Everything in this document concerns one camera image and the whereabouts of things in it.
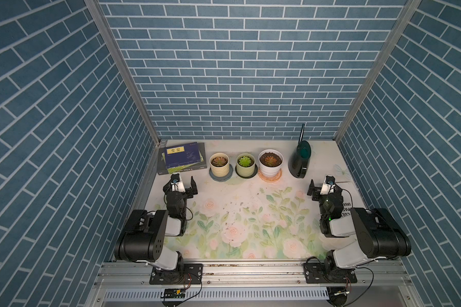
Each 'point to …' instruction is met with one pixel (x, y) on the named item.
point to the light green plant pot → (246, 171)
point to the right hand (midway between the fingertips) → (325, 182)
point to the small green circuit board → (175, 293)
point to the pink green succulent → (219, 161)
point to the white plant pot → (270, 162)
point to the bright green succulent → (244, 161)
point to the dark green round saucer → (255, 172)
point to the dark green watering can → (298, 159)
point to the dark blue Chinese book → (182, 155)
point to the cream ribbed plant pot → (222, 171)
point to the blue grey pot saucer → (221, 179)
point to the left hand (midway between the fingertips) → (187, 177)
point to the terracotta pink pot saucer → (270, 180)
